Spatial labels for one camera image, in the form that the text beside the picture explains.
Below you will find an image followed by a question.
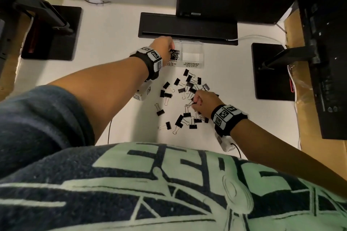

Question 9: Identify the person's left hand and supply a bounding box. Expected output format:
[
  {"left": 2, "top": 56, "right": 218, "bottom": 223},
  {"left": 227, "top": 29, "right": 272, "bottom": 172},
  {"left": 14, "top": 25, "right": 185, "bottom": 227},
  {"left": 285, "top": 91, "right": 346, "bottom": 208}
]
[{"left": 148, "top": 36, "right": 177, "bottom": 62}]

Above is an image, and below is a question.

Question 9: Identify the person's right hand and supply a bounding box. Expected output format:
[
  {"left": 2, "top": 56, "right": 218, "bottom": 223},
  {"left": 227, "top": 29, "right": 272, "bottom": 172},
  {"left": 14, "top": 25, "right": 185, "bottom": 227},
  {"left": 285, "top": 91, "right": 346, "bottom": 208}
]
[{"left": 192, "top": 89, "right": 225, "bottom": 119}]

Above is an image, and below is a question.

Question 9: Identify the clear two-compartment plastic box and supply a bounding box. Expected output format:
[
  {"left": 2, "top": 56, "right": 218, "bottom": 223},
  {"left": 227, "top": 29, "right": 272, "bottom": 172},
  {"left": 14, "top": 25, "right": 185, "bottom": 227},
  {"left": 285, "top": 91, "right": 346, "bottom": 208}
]
[{"left": 162, "top": 39, "right": 204, "bottom": 69}]

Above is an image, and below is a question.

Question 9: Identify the pile of black binder clips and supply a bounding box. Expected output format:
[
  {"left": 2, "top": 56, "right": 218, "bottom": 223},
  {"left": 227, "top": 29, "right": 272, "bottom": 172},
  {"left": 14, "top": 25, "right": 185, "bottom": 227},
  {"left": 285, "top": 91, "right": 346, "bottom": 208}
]
[{"left": 154, "top": 68, "right": 220, "bottom": 135}]

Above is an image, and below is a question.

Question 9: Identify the person's right forearm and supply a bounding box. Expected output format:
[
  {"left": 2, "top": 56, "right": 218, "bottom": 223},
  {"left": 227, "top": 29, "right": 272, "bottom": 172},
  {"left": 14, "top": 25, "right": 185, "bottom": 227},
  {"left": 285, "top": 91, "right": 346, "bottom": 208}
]
[{"left": 230, "top": 118, "right": 347, "bottom": 192}]

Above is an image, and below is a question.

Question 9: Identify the person's left forearm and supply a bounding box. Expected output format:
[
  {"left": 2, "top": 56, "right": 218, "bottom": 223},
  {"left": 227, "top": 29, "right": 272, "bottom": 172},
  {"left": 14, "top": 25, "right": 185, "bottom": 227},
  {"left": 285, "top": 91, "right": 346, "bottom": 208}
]
[{"left": 47, "top": 56, "right": 149, "bottom": 146}]

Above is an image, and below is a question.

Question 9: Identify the brown cardboard box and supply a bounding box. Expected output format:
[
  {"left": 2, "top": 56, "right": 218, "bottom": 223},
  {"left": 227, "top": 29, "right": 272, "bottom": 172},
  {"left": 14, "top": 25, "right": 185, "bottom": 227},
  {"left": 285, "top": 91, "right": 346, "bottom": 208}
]
[{"left": 283, "top": 9, "right": 347, "bottom": 177}]

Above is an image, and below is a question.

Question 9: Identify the black left wristband with markers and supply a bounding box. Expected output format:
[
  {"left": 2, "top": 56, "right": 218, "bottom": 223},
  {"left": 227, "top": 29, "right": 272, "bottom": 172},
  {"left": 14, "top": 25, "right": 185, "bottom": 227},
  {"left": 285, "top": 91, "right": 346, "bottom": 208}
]
[{"left": 130, "top": 47, "right": 163, "bottom": 81}]

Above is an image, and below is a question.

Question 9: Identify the black wristband with markers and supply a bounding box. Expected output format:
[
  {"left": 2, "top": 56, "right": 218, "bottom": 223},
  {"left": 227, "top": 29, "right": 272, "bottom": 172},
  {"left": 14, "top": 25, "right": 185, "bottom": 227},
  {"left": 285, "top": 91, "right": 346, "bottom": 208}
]
[
  {"left": 130, "top": 47, "right": 163, "bottom": 81},
  {"left": 211, "top": 104, "right": 249, "bottom": 137}
]

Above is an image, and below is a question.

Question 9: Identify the black right wristband with markers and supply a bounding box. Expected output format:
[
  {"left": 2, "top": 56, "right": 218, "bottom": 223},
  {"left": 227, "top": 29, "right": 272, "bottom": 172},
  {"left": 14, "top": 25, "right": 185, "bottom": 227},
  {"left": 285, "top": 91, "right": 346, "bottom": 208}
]
[{"left": 211, "top": 104, "right": 249, "bottom": 137}]

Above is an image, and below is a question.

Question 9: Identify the black centre monitor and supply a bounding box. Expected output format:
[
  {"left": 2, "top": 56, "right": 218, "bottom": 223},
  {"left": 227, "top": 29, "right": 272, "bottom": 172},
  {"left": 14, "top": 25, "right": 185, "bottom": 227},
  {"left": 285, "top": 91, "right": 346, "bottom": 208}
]
[{"left": 137, "top": 0, "right": 307, "bottom": 46}]

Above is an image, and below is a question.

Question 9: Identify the black monitor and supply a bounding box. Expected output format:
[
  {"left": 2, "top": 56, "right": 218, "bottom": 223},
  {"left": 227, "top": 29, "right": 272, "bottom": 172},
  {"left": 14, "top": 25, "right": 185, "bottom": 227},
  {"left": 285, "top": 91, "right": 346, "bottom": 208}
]
[
  {"left": 137, "top": 0, "right": 307, "bottom": 46},
  {"left": 297, "top": 0, "right": 347, "bottom": 140},
  {"left": 0, "top": 0, "right": 36, "bottom": 77}
]

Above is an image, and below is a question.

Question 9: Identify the black monitor stand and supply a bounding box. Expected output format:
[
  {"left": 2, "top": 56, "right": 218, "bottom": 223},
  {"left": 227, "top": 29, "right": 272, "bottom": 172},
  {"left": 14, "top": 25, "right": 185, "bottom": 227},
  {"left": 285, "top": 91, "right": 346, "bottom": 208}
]
[
  {"left": 12, "top": 0, "right": 83, "bottom": 61},
  {"left": 251, "top": 43, "right": 322, "bottom": 101}
]

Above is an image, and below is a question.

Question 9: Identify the grey shirt with green print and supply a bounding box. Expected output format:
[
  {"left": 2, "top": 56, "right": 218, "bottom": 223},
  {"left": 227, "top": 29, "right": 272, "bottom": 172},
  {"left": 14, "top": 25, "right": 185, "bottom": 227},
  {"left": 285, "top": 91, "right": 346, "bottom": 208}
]
[{"left": 0, "top": 84, "right": 347, "bottom": 231}]

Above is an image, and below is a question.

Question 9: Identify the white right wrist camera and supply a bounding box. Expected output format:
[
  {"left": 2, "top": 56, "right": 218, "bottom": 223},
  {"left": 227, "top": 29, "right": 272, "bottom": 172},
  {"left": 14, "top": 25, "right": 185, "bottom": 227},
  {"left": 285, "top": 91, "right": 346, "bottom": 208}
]
[{"left": 215, "top": 133, "right": 234, "bottom": 153}]

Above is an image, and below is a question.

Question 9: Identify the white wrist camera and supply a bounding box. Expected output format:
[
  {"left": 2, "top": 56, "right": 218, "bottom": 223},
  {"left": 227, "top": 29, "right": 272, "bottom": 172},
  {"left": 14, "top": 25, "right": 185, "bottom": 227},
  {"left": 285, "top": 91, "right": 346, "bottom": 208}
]
[
  {"left": 133, "top": 81, "right": 152, "bottom": 101},
  {"left": 215, "top": 133, "right": 234, "bottom": 153}
]

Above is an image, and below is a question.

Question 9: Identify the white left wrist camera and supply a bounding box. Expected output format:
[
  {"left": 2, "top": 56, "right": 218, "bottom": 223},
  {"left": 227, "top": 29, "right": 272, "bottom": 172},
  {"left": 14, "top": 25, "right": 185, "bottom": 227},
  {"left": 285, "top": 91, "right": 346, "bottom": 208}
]
[{"left": 133, "top": 81, "right": 152, "bottom": 101}]

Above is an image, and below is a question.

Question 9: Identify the black cable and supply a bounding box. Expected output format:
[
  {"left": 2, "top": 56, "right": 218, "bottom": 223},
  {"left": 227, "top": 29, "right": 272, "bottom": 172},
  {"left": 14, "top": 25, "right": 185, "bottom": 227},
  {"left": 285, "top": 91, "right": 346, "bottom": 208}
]
[
  {"left": 230, "top": 143, "right": 242, "bottom": 160},
  {"left": 107, "top": 118, "right": 113, "bottom": 145}
]

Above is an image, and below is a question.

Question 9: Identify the white cable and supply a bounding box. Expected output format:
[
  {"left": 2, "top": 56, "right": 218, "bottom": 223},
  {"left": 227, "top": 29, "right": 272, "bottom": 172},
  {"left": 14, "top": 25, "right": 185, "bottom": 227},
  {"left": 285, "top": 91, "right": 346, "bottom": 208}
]
[{"left": 227, "top": 34, "right": 288, "bottom": 50}]

